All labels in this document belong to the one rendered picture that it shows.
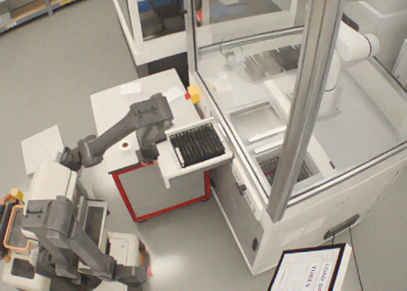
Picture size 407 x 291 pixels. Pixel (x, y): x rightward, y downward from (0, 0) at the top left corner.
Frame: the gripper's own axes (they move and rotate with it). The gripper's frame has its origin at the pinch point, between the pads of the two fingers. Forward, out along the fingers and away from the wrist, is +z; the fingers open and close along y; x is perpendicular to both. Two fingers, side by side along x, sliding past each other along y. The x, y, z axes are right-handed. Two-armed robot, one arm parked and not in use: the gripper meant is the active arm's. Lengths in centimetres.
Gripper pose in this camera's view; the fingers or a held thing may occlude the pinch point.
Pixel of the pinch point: (150, 163)
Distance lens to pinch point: 169.2
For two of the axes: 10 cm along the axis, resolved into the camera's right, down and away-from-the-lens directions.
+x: -3.7, -7.4, 5.7
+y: 9.3, -3.1, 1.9
